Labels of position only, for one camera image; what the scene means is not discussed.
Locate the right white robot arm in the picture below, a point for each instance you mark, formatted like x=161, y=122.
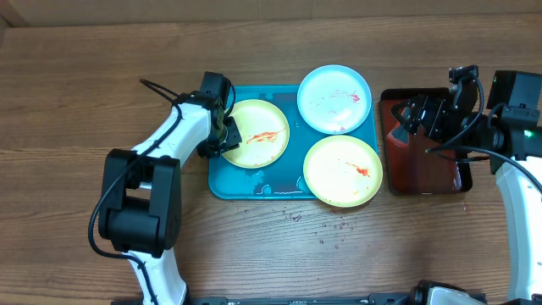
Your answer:
x=505, y=127

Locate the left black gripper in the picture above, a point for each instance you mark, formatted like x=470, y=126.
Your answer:
x=207, y=150

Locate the yellow plate with ketchup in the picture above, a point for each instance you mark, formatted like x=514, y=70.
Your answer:
x=264, y=131

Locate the teal plastic tray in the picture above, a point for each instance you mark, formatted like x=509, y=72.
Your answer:
x=282, y=179

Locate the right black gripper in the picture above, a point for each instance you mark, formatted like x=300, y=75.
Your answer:
x=436, y=113

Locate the dark red black-rimmed tray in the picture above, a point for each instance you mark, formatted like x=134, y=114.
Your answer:
x=411, y=170

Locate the light blue plate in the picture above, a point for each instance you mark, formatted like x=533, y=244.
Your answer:
x=334, y=99

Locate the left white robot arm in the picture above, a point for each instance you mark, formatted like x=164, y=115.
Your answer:
x=138, y=215

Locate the red sponge with dark scourer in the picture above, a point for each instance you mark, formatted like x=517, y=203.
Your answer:
x=399, y=137

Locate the yellow plate lower right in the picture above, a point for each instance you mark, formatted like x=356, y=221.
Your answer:
x=343, y=171

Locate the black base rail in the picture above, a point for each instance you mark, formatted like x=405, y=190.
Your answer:
x=401, y=298

